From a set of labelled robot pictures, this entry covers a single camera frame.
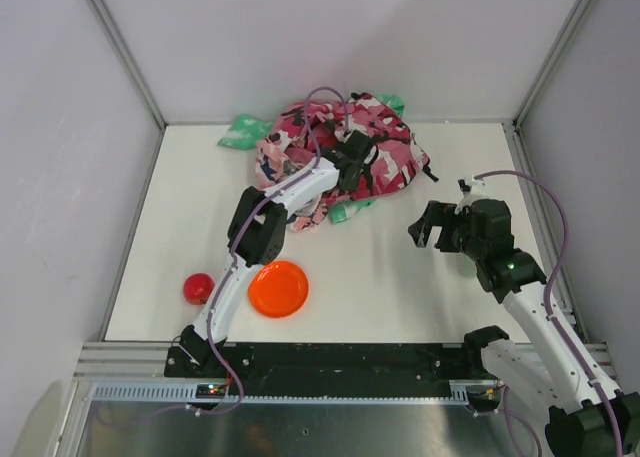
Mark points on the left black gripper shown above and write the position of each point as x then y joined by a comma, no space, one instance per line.
351,172

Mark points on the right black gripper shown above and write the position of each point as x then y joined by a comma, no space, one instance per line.
442,225

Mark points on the pink camouflage cloth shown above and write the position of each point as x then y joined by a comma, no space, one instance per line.
395,160

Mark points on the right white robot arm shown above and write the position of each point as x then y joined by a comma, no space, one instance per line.
588,413

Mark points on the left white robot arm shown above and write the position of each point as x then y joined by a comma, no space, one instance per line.
255,238

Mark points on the light pink navy cloth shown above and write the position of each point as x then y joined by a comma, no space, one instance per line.
276,162

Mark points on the green tie-dye cloth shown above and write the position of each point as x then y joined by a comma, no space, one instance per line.
246,131

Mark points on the green plastic cup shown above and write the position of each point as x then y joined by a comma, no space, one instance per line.
467,268

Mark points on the orange plastic plate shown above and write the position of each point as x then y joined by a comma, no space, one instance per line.
279,290

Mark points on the red apple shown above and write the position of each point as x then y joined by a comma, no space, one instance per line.
197,288

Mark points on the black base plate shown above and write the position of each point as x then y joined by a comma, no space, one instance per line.
350,364

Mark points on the grey slotted cable duct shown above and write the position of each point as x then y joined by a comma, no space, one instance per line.
445,392

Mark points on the aluminium frame rail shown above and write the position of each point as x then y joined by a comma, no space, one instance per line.
132,359

